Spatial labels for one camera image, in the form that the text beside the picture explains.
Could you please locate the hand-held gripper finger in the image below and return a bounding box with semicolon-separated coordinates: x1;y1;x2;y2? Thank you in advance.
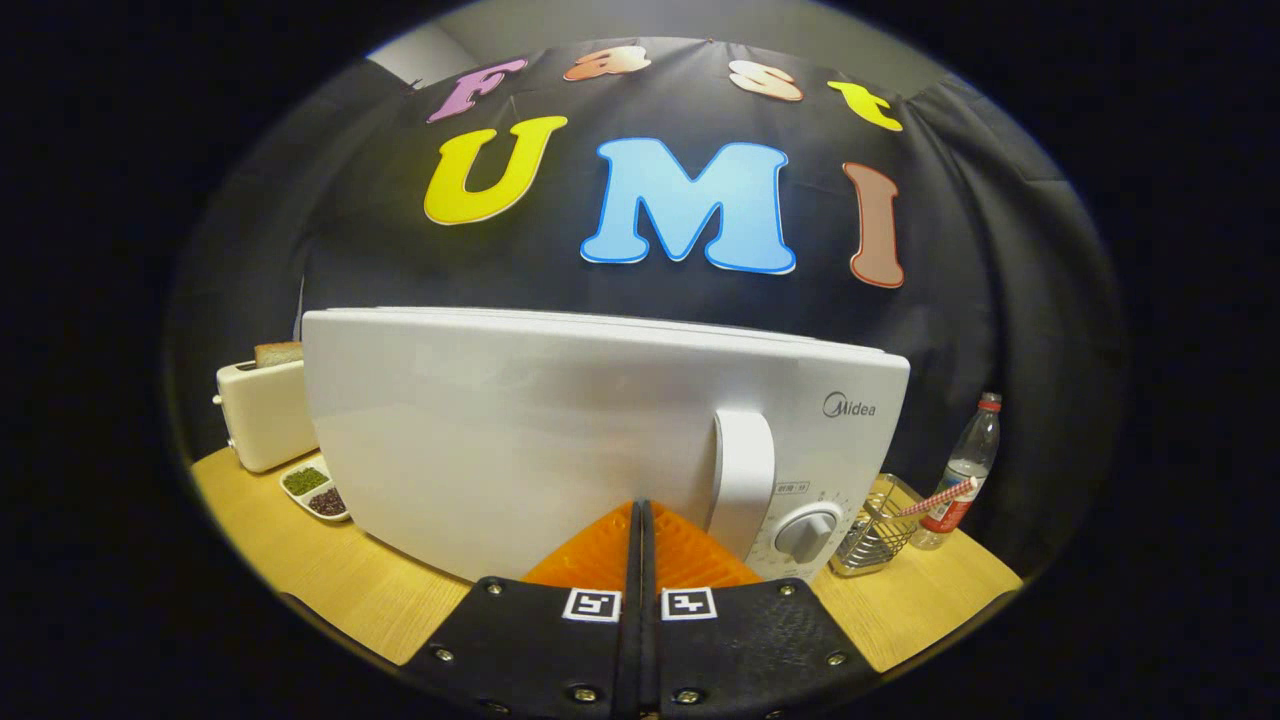
641;500;883;720
398;500;642;720

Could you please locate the white microwave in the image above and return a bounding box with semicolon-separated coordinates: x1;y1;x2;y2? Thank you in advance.
300;306;912;587

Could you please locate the red checkered straw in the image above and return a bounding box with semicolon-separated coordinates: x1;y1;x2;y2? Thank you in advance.
894;476;980;520

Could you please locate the white divided bean dish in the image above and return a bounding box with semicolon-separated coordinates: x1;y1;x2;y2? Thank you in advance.
278;457;352;524

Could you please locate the clear plastic water bottle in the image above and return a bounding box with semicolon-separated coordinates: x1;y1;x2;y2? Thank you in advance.
911;392;1004;551

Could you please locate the cream toaster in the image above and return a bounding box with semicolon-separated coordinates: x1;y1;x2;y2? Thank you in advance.
212;358;320;474

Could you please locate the metal wire basket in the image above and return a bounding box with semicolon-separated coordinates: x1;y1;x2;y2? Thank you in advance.
827;474;927;579

